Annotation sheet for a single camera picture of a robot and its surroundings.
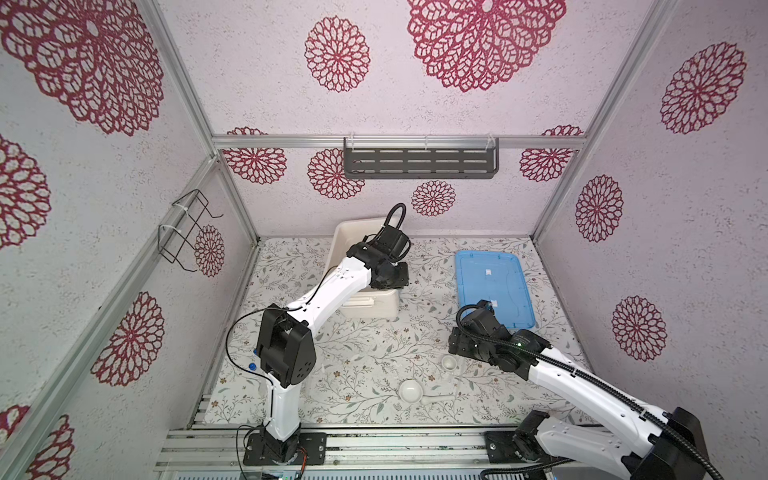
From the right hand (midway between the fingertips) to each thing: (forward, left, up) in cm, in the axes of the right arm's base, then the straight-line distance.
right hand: (459, 339), depth 81 cm
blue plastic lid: (+31, -20, -13) cm, 40 cm away
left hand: (+14, +16, +5) cm, 22 cm away
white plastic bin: (+8, +25, +5) cm, 27 cm away
